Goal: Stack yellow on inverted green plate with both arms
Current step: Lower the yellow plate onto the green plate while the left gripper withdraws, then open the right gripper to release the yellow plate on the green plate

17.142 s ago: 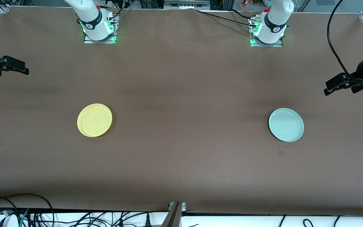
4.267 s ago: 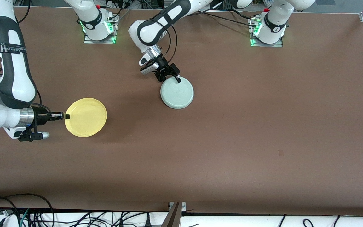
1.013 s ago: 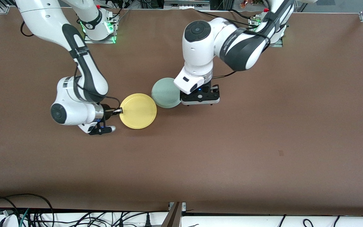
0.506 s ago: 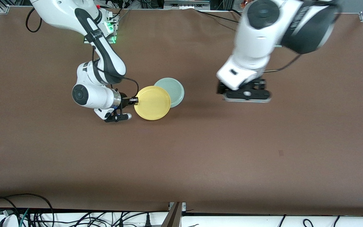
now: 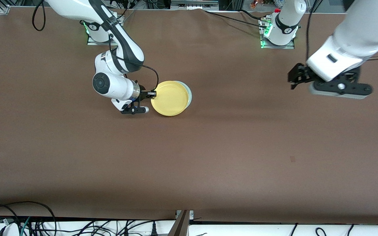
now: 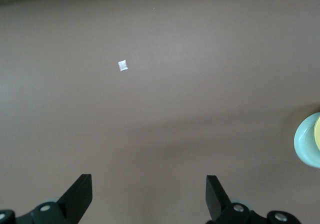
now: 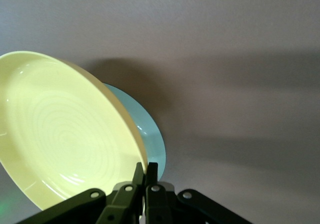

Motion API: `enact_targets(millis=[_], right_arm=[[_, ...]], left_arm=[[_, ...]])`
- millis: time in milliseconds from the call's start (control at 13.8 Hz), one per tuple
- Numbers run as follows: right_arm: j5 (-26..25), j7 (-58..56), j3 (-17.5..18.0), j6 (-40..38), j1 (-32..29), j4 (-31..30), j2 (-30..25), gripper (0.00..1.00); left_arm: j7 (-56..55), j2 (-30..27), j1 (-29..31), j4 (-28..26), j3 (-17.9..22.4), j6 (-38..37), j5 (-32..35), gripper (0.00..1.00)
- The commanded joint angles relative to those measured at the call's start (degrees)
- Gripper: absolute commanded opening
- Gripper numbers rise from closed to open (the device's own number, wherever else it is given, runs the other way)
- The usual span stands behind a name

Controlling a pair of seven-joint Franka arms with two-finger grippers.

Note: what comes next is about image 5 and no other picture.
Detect teal cable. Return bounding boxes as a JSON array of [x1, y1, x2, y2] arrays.
[[20, 216, 31, 236]]

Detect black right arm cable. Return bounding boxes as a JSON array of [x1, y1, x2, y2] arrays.
[[32, 0, 159, 94]]

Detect silver metal rail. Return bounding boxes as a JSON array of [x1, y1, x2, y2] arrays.
[[171, 0, 219, 10]]

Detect long black power cable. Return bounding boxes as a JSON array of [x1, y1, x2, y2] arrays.
[[204, 10, 270, 29]]

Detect short black power cable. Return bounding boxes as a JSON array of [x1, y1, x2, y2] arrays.
[[240, 9, 265, 21]]

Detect brown table cover sheet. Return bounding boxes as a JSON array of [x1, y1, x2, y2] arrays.
[[0, 7, 378, 225]]

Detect yellow round plate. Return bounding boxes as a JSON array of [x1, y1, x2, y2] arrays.
[[151, 81, 190, 117]]

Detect pale green round plate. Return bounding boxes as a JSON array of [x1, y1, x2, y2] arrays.
[[183, 83, 193, 108]]

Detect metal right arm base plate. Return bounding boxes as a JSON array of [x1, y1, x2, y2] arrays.
[[87, 14, 124, 46]]

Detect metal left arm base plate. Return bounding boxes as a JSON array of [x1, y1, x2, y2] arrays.
[[259, 16, 295, 49]]

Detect colourful small toys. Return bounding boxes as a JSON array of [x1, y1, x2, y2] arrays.
[[250, 0, 283, 9]]

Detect aluminium frame profile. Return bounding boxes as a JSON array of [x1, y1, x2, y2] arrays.
[[168, 210, 191, 236]]

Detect black looped cable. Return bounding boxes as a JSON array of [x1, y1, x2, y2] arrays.
[[0, 201, 57, 236]]

